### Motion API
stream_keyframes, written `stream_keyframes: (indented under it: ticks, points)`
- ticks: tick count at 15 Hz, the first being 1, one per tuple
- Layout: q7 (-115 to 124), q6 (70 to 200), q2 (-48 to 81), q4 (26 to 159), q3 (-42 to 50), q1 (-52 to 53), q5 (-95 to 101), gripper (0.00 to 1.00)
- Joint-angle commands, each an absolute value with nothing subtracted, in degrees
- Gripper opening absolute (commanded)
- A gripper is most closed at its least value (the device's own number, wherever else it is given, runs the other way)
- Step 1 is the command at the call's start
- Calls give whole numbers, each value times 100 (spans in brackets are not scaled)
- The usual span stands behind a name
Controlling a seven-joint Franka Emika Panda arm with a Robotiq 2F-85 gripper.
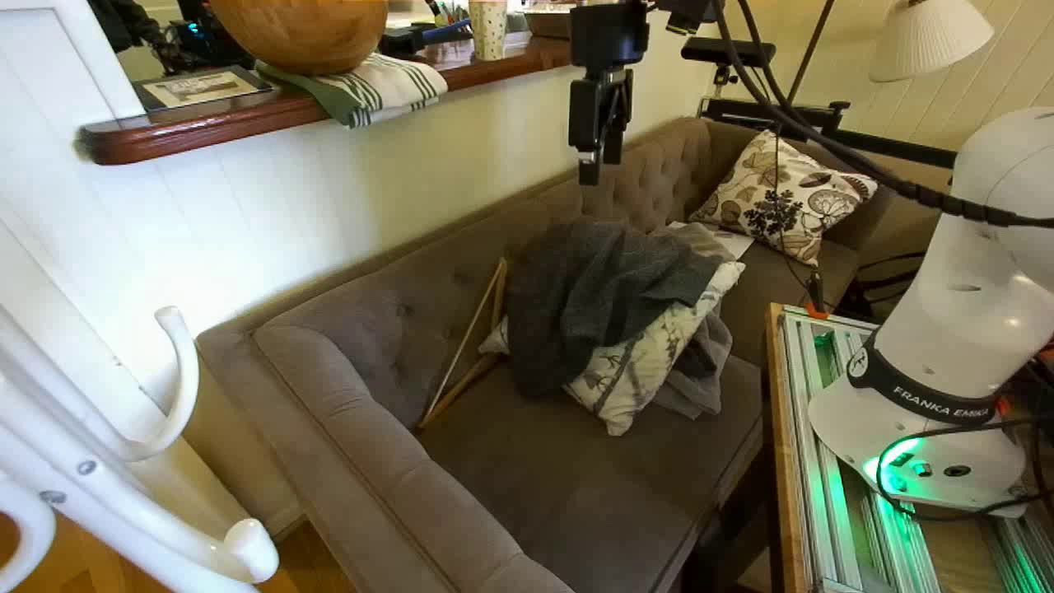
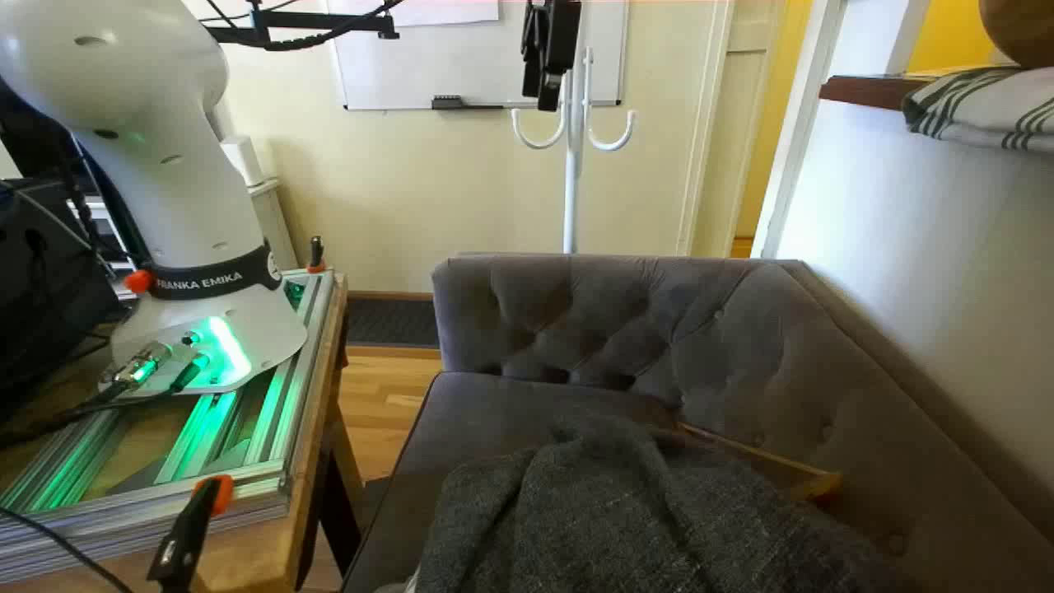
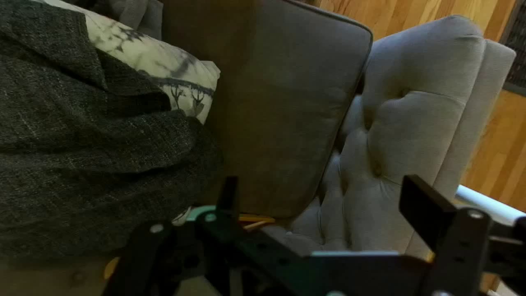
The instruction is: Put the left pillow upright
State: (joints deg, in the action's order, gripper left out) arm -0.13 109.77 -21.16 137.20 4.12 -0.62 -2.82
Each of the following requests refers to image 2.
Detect dark grey knitted blanket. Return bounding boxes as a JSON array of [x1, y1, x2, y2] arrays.
[[416, 415, 902, 593]]

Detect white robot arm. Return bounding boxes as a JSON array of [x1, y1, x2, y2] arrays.
[[0, 0, 308, 395]]

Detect grey tufted sofa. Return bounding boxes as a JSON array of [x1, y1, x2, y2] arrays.
[[347, 254, 1054, 593]]

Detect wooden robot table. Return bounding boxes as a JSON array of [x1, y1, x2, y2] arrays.
[[0, 275, 347, 593]]

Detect wooden stick on sofa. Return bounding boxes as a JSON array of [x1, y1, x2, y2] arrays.
[[659, 422, 847, 507]]

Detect orange black clamp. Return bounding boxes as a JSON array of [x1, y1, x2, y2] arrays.
[[149, 474, 233, 593]]

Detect dark wooden ledge shelf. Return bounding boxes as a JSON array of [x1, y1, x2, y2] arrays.
[[822, 75, 922, 111]]

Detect striped folded towel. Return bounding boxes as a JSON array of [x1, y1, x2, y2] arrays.
[[902, 65, 1054, 150]]

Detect whiteboard on wall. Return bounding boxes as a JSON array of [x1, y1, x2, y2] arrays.
[[334, 0, 630, 111]]

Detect black camera on stand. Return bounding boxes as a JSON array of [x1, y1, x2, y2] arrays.
[[520, 0, 585, 111]]

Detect black camera tripod bar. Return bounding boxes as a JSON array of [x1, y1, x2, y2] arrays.
[[201, 0, 403, 52]]

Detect aluminium rail base plate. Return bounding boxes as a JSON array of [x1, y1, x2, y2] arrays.
[[0, 275, 344, 563]]

